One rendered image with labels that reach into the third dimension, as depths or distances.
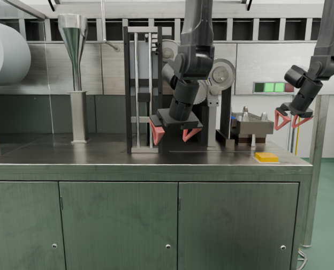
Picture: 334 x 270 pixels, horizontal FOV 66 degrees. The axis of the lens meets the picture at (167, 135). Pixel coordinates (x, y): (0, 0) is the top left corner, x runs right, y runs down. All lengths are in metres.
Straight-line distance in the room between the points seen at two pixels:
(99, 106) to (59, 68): 0.32
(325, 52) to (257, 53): 0.75
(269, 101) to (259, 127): 2.90
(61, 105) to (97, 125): 0.25
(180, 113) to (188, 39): 0.18
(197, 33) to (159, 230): 0.82
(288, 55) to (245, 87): 0.30
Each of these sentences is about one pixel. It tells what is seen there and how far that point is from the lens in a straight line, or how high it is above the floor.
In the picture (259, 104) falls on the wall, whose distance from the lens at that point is 4.15.
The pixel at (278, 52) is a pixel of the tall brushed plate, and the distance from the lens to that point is 1.71.
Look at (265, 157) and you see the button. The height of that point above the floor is 0.92.
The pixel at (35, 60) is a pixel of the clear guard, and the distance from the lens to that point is 1.63.
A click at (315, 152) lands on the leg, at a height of 0.74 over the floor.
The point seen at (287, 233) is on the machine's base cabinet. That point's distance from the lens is 1.27.
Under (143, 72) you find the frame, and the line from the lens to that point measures 1.16.
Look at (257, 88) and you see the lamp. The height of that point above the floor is 1.18.
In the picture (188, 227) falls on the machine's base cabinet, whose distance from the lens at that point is 1.16.
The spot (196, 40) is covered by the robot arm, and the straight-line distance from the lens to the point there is 0.60.
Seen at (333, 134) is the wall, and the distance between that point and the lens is 4.71.
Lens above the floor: 1.21
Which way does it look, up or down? 11 degrees down
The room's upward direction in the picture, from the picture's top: straight up
